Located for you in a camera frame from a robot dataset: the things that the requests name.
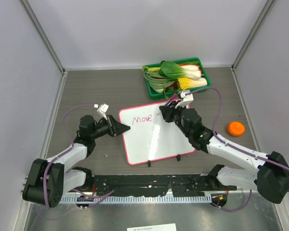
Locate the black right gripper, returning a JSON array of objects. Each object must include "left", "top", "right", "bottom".
[{"left": 160, "top": 100, "right": 191, "bottom": 138}]

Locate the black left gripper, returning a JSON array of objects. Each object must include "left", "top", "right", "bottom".
[{"left": 91, "top": 115, "right": 130, "bottom": 140}]

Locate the magenta capped whiteboard marker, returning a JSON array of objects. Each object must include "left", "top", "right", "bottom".
[{"left": 164, "top": 93, "right": 177, "bottom": 106}]

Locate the pink framed whiteboard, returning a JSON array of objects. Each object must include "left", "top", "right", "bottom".
[{"left": 118, "top": 101, "right": 196, "bottom": 166}]

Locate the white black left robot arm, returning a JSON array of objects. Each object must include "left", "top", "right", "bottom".
[{"left": 22, "top": 115, "right": 131, "bottom": 208}]

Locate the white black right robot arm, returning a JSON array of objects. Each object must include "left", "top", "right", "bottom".
[{"left": 159, "top": 102, "right": 289, "bottom": 204}]

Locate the green plastic tray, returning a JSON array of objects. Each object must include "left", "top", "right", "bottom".
[{"left": 142, "top": 58, "right": 211, "bottom": 100}]

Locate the yellow leaf cabbage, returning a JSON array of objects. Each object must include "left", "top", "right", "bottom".
[{"left": 178, "top": 77, "right": 208, "bottom": 90}]

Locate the green bok choy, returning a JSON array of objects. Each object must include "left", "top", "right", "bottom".
[{"left": 160, "top": 61, "right": 203, "bottom": 80}]

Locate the green long beans bundle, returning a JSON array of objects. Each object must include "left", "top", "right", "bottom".
[{"left": 143, "top": 66, "right": 176, "bottom": 93}]

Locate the red chili pepper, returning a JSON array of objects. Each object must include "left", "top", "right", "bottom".
[{"left": 179, "top": 64, "right": 202, "bottom": 73}]

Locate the orange ball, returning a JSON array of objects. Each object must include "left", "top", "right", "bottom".
[{"left": 227, "top": 121, "right": 245, "bottom": 137}]

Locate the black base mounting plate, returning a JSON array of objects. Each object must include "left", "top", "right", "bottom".
[{"left": 93, "top": 174, "right": 237, "bottom": 197}]

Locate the white paper label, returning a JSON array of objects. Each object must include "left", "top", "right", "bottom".
[{"left": 127, "top": 223, "right": 177, "bottom": 231}]

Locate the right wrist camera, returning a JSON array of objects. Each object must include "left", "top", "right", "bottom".
[{"left": 175, "top": 90, "right": 194, "bottom": 108}]

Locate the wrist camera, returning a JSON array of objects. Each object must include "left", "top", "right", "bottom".
[
  {"left": 93, "top": 103, "right": 109, "bottom": 119},
  {"left": 175, "top": 90, "right": 194, "bottom": 108}
]

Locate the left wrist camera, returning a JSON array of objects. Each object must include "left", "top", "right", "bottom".
[{"left": 93, "top": 103, "right": 109, "bottom": 119}]

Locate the grey slotted cable duct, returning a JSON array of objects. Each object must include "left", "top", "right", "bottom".
[{"left": 59, "top": 193, "right": 212, "bottom": 205}]

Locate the right aluminium frame post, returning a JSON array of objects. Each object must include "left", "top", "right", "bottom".
[{"left": 231, "top": 0, "right": 276, "bottom": 71}]

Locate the aluminium frame post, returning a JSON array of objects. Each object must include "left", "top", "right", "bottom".
[
  {"left": 231, "top": 0, "right": 276, "bottom": 71},
  {"left": 19, "top": 0, "right": 65, "bottom": 74}
]

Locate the left aluminium frame post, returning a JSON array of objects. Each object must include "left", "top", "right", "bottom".
[{"left": 19, "top": 0, "right": 65, "bottom": 74}]

